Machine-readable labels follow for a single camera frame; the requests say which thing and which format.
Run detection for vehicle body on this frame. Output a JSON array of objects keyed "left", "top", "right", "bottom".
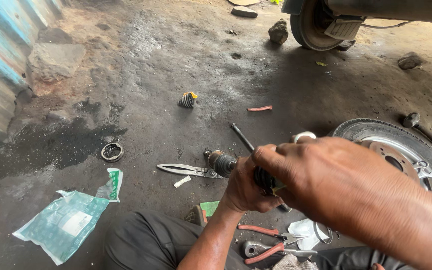
[{"left": 281, "top": 0, "right": 432, "bottom": 30}]

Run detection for silver metal snips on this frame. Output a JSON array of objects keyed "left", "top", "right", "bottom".
[{"left": 157, "top": 163, "right": 223, "bottom": 179}]

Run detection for silver ratchet wrench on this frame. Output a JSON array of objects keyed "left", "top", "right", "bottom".
[{"left": 242, "top": 240, "right": 319, "bottom": 259}]

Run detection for black steel drive shaft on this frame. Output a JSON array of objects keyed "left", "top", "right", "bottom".
[{"left": 230, "top": 122, "right": 293, "bottom": 213}]

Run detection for dark wheel chock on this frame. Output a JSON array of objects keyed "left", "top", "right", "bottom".
[{"left": 335, "top": 39, "right": 357, "bottom": 52}]

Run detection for large green plastic bag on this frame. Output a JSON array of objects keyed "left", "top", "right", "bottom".
[{"left": 12, "top": 190, "right": 110, "bottom": 266}]

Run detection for black ribbed rubber boot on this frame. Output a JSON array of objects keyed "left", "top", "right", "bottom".
[{"left": 253, "top": 166, "right": 278, "bottom": 196}]

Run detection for grey rock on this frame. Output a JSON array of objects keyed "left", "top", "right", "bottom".
[{"left": 397, "top": 51, "right": 425, "bottom": 71}]

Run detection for person's dark trouser leg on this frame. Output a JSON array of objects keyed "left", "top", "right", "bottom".
[{"left": 103, "top": 209, "right": 256, "bottom": 270}]

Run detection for grey mud flap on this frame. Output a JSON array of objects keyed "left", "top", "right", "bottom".
[{"left": 324, "top": 19, "right": 365, "bottom": 41}]

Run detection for old rubber boot yellow grease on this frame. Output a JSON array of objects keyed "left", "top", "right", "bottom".
[{"left": 178, "top": 91, "right": 199, "bottom": 110}]

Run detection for red-handled pliers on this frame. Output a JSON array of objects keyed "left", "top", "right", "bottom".
[{"left": 237, "top": 224, "right": 309, "bottom": 266}]

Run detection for black-handled hammer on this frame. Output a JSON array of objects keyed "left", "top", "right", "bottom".
[{"left": 402, "top": 112, "right": 432, "bottom": 161}]

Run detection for green paper piece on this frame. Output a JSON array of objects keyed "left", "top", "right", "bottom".
[{"left": 200, "top": 201, "right": 221, "bottom": 218}]

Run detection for small torn green plastic bag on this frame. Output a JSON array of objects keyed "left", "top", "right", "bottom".
[{"left": 95, "top": 167, "right": 124, "bottom": 203}]

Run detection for thin metal band clamp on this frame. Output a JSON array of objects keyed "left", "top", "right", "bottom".
[{"left": 313, "top": 221, "right": 334, "bottom": 245}]

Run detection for person's sandal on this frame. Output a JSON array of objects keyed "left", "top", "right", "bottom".
[{"left": 184, "top": 205, "right": 208, "bottom": 228}]

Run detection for mounted vehicle wheel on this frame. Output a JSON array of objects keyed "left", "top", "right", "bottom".
[{"left": 290, "top": 0, "right": 356, "bottom": 52}]

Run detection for small white paper strip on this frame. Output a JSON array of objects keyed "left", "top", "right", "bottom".
[{"left": 173, "top": 175, "right": 193, "bottom": 188}]

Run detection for dark round rock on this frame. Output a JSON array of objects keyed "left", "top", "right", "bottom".
[{"left": 268, "top": 19, "right": 289, "bottom": 46}]

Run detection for person's right hand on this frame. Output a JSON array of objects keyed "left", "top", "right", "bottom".
[{"left": 251, "top": 136, "right": 394, "bottom": 226}]

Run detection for flat grey stone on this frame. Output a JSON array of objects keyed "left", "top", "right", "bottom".
[{"left": 231, "top": 6, "right": 259, "bottom": 19}]

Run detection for large flat stone slab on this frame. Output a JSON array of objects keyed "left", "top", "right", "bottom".
[{"left": 28, "top": 42, "right": 88, "bottom": 82}]

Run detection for metal joint with rubber boot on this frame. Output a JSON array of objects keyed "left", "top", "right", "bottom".
[{"left": 204, "top": 149, "right": 238, "bottom": 178}]

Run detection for round metal bearing ring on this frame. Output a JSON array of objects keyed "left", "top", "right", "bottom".
[{"left": 100, "top": 142, "right": 125, "bottom": 163}]

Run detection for loose car wheel with tyre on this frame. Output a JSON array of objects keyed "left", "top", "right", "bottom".
[{"left": 328, "top": 118, "right": 432, "bottom": 211}]

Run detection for person's left hand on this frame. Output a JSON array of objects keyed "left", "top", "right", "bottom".
[{"left": 221, "top": 155, "right": 286, "bottom": 215}]

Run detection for grey cloth rag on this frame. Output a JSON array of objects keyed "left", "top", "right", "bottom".
[{"left": 271, "top": 254, "right": 319, "bottom": 270}]

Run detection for silver metal clamp ring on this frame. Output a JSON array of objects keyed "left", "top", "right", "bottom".
[{"left": 290, "top": 131, "right": 317, "bottom": 145}]

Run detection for white plastic bag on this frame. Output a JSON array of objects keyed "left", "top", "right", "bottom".
[{"left": 287, "top": 218, "right": 334, "bottom": 251}]

